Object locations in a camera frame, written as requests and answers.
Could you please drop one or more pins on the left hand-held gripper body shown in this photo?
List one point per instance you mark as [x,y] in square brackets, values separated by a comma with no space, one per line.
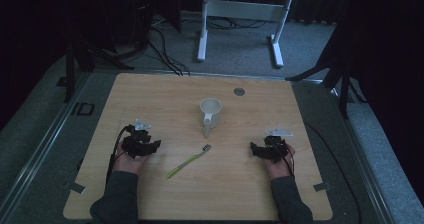
[136,140]

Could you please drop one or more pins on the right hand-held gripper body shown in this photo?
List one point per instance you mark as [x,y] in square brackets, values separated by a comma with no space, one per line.
[276,147]

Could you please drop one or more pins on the green toothbrush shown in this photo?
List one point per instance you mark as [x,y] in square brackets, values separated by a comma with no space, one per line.
[188,161]

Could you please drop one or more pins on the white cup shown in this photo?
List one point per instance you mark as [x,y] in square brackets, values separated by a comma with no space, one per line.
[213,115]

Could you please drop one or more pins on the person's left hand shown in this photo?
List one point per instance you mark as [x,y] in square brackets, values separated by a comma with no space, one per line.
[128,164]

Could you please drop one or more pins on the person's right hand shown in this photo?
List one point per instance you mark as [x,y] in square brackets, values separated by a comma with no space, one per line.
[281,169]

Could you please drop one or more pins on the grey round table grommet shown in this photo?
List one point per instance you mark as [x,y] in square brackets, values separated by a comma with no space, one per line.
[239,91]

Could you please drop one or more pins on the grey tape piece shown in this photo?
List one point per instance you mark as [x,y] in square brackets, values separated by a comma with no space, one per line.
[76,187]
[322,186]

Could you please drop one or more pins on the black tape rectangle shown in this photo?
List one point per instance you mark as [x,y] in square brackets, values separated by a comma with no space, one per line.
[75,108]

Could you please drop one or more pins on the black metal stand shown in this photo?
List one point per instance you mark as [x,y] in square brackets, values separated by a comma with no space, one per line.
[70,70]
[343,84]

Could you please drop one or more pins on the dark curtain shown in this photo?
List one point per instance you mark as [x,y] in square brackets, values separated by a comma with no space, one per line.
[393,50]
[26,34]

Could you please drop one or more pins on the metal floor rail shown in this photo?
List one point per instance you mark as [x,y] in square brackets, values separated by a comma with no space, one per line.
[366,170]
[36,152]

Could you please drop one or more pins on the white desk frame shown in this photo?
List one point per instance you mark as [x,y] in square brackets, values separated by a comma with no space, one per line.
[245,10]

